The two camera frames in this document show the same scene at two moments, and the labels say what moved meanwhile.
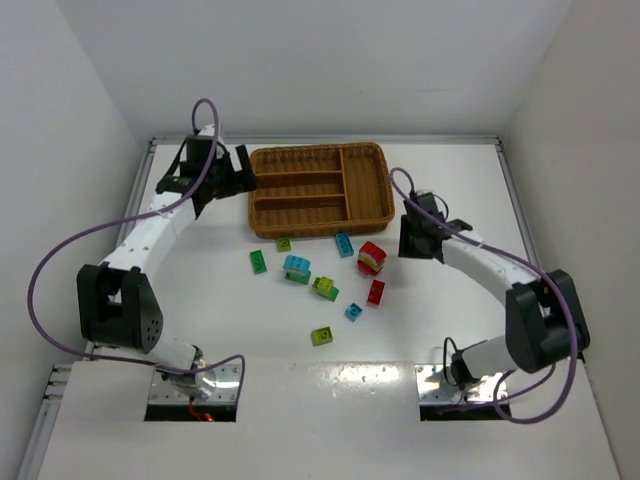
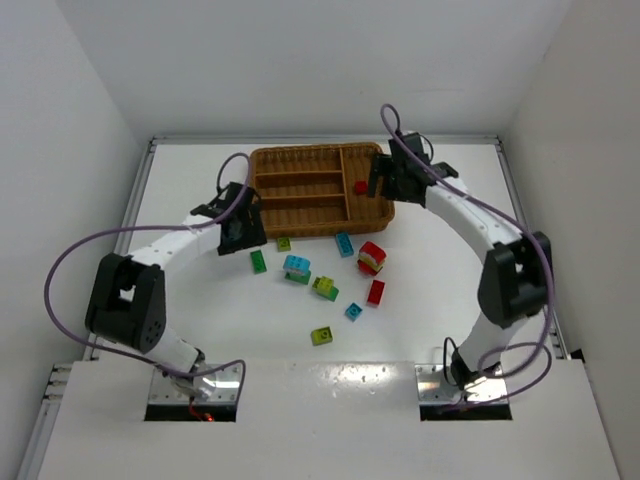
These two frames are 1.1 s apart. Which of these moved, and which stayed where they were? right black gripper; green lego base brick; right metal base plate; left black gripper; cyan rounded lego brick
Moved: right black gripper; left black gripper
Stayed: green lego base brick; cyan rounded lego brick; right metal base plate
